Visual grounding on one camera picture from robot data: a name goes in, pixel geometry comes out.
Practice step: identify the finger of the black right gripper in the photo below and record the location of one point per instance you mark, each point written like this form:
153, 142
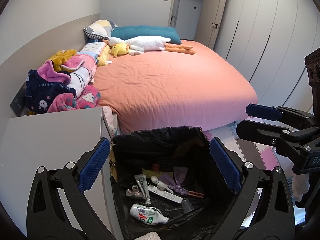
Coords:
270, 111
262, 133

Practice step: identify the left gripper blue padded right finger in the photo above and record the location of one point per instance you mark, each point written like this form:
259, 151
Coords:
226, 166

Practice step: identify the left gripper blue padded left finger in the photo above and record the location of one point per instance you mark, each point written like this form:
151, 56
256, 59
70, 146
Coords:
91, 163

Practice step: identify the pink rectangular box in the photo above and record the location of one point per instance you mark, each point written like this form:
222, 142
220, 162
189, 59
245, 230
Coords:
134, 192

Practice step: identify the silver snack wrapper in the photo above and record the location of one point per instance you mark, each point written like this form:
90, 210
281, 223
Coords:
142, 183

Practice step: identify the clear plastic cup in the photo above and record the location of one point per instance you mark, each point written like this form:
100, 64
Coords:
187, 206

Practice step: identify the white tissue figure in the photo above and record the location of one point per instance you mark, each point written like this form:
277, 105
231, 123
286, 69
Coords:
161, 185

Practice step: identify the black lined trash bin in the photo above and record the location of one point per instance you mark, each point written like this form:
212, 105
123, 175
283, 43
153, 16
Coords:
180, 158

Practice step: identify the gloved right hand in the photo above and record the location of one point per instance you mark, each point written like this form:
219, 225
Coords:
300, 185

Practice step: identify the purple bow wrapper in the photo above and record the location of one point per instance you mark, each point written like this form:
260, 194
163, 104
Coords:
175, 181

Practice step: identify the white long box in bin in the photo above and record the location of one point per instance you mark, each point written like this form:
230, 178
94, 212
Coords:
165, 194

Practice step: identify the crushed plastic bottle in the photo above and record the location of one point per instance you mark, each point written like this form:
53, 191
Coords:
148, 215

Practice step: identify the pink fleece blanket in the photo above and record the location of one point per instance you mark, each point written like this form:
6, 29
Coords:
47, 69

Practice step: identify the navy patterned blanket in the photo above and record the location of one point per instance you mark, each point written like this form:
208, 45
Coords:
41, 91

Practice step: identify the white patterned quilt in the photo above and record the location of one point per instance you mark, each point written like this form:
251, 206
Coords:
88, 55

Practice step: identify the black bedside panel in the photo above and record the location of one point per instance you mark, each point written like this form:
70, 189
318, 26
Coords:
18, 104

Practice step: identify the bed with pink sheet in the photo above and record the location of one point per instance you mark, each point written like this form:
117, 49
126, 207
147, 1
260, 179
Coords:
166, 89

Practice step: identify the yellow plush garment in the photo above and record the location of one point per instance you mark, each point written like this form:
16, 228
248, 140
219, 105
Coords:
60, 58

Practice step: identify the beige door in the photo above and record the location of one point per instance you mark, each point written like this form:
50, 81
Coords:
209, 22

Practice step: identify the yellow duck plush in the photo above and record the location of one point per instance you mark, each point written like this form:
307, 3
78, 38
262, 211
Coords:
117, 50

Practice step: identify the white goose plush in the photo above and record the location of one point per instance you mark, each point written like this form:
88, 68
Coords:
141, 44

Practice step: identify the patchwork pillow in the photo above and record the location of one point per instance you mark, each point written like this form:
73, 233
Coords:
100, 29

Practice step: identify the teal long cushion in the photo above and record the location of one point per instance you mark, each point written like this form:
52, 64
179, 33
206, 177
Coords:
131, 31

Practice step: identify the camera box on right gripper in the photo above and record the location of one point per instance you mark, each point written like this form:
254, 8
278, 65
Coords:
312, 67

